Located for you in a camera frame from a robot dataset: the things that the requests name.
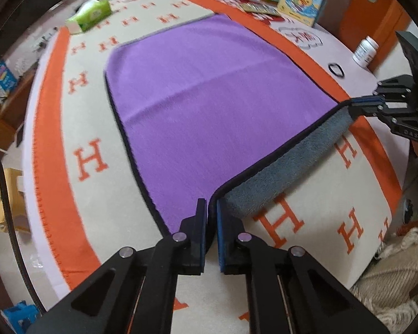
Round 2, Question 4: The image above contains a black cable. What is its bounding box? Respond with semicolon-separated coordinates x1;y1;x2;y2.
0;136;48;315

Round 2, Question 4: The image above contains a wooden tv cabinet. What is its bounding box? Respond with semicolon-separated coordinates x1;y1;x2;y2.
0;69;36;151

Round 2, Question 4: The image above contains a flat patterned card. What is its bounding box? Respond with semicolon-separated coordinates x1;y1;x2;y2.
239;2;280;17

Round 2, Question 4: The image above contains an orange and cream H blanket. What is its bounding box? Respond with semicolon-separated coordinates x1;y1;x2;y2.
21;0;403;334

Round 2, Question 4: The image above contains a green tissue pack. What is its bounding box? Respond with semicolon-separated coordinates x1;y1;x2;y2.
65;0;112;35

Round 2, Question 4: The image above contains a purple and grey towel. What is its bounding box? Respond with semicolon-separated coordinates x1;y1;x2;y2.
105;14;352;235

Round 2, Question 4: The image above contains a white pill bottle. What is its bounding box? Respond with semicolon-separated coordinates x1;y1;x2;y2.
352;36;379;68

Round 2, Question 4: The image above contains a beige fringed rug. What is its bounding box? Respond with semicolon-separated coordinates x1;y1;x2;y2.
350;227;418;333

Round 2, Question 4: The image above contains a yellow plastic stool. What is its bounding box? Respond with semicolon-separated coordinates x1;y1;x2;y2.
0;168;31;233

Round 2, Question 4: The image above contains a black hair tie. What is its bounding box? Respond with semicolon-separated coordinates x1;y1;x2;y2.
327;63;346;78

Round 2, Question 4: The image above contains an orange wooden door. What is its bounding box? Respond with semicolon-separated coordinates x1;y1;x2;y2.
338;0;411;72

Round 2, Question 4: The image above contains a blue package on cabinet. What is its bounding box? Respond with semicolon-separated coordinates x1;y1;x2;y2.
0;60;18;99

